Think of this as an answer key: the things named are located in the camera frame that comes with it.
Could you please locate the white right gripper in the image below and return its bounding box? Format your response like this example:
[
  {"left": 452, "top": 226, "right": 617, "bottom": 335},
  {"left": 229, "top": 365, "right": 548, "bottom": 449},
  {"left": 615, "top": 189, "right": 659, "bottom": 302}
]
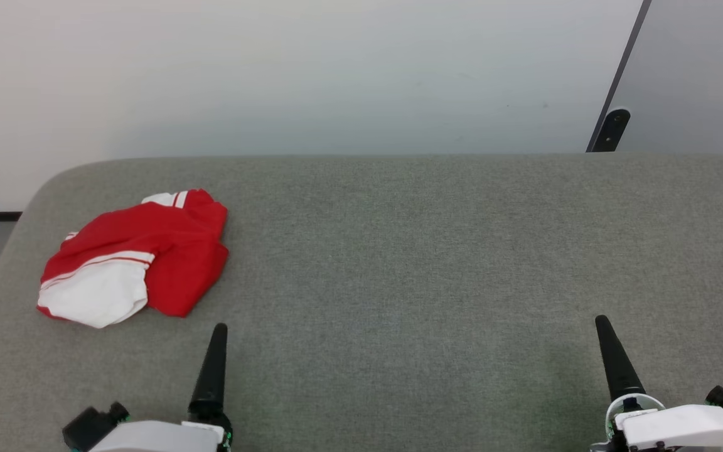
[{"left": 591, "top": 315, "right": 723, "bottom": 452}]

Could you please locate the black door stop bracket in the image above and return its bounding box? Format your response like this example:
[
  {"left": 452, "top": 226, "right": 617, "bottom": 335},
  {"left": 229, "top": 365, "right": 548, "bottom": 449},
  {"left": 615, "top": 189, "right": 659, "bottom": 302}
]
[{"left": 589, "top": 108, "right": 631, "bottom": 153}]

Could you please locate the grey door panel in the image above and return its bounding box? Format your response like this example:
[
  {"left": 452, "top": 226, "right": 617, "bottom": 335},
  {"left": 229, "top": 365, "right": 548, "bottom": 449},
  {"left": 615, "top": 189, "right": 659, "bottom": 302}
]
[{"left": 586, "top": 0, "right": 723, "bottom": 159}]

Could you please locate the red and white shirt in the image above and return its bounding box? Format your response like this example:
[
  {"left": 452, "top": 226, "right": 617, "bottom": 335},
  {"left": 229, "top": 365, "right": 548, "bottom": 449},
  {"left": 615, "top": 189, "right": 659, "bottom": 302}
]
[{"left": 36, "top": 188, "right": 230, "bottom": 329}]

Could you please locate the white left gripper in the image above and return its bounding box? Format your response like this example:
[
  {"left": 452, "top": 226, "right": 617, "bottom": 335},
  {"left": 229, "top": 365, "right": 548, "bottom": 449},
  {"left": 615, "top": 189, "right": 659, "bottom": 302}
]
[{"left": 88, "top": 323, "right": 234, "bottom": 452}]

